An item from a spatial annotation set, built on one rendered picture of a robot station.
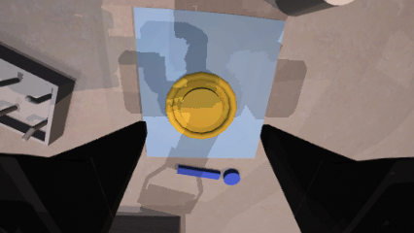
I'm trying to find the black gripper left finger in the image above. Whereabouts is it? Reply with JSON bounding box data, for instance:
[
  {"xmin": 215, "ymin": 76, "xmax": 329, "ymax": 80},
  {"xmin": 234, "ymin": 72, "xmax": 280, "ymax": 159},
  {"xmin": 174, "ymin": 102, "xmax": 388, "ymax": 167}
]
[{"xmin": 0, "ymin": 121, "xmax": 148, "ymax": 233}]

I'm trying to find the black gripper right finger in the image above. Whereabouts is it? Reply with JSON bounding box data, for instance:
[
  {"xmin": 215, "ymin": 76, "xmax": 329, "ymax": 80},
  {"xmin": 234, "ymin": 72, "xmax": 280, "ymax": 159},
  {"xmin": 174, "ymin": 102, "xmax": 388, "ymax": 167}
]
[{"xmin": 259, "ymin": 124, "xmax": 414, "ymax": 233}]

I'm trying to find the light blue flat mat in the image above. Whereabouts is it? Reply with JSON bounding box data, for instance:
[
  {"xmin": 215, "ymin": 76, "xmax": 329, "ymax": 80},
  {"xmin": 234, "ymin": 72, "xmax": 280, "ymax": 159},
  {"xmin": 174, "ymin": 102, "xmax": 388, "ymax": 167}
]
[{"xmin": 134, "ymin": 7, "xmax": 286, "ymax": 158}]

